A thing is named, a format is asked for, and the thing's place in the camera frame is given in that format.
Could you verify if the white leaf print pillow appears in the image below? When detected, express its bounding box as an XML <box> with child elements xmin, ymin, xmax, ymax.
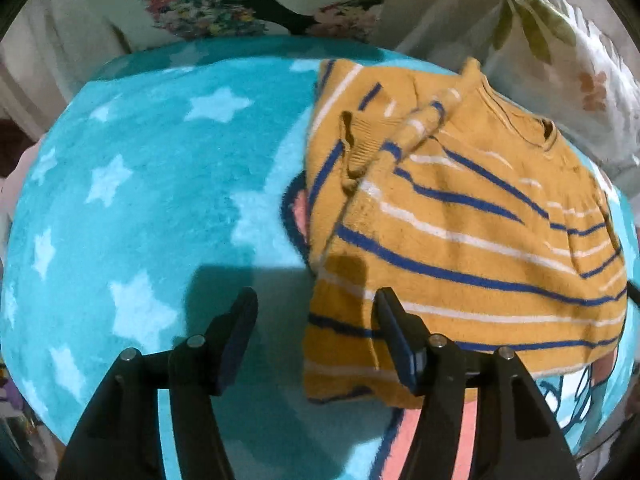
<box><xmin>395</xmin><ymin>0</ymin><xmax>640</xmax><ymax>181</ymax></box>

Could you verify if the floral print bedsheet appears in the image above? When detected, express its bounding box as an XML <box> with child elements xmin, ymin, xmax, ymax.
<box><xmin>65</xmin><ymin>0</ymin><xmax>416</xmax><ymax>53</ymax></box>

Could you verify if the yellow striped knit sweater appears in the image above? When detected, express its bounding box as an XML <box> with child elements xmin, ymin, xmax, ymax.
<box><xmin>303</xmin><ymin>57</ymin><xmax>629</xmax><ymax>410</ymax></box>

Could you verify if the turquoise star print blanket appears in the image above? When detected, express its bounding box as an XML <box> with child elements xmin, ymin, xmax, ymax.
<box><xmin>0</xmin><ymin>35</ymin><xmax>640</xmax><ymax>480</ymax></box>

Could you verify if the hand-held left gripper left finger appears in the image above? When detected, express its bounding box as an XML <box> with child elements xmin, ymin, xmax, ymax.
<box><xmin>54</xmin><ymin>287</ymin><xmax>259</xmax><ymax>480</ymax></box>

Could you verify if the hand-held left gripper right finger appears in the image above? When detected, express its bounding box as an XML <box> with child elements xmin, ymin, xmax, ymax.
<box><xmin>374</xmin><ymin>287</ymin><xmax>582</xmax><ymax>480</ymax></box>

